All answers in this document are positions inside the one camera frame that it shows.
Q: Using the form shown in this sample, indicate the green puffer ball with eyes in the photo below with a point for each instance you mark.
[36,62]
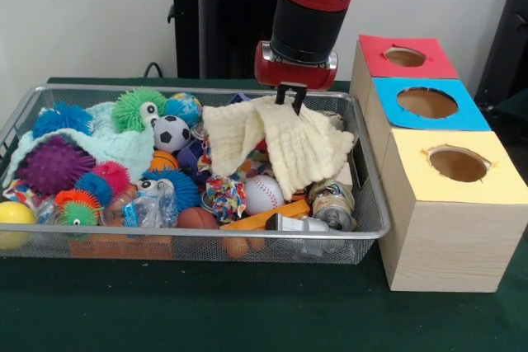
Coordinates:
[128,111]

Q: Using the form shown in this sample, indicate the crushed drink can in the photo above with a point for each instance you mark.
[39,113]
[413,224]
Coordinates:
[332,203]

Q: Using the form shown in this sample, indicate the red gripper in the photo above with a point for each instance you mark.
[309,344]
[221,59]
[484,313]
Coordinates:
[297,76]

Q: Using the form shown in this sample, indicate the wooden box with three holes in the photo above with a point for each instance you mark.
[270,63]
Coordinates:
[453,245]

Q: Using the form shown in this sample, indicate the blue puffer ball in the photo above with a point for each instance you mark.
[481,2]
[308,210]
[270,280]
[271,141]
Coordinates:
[62,119]

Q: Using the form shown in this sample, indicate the small soccer ball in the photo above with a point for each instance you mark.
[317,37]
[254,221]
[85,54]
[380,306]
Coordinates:
[171,133]

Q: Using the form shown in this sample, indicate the globe print ball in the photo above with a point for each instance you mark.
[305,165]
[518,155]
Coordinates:
[183,106]

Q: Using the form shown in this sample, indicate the black chair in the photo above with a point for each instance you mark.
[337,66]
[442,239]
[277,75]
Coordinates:
[511,38]

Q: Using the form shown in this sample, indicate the shallow mesh bin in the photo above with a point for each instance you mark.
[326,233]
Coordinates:
[198,231]

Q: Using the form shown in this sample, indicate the yellow smooth ball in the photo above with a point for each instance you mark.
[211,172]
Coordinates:
[14,216]

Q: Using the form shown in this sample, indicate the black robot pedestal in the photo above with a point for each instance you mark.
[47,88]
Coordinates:
[231,18]

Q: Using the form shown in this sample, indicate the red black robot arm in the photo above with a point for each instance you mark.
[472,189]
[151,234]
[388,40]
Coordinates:
[313,18]

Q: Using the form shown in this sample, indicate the purple spiky ball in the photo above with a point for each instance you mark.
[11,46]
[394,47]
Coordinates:
[53,166]

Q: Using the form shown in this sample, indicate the cream knitted cloth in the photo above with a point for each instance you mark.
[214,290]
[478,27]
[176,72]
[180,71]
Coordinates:
[297,150]

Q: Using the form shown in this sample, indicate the mint knitted cloth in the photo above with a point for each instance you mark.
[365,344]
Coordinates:
[123,146]

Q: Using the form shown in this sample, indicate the white baseball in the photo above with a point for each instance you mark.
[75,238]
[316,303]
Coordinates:
[264,195]

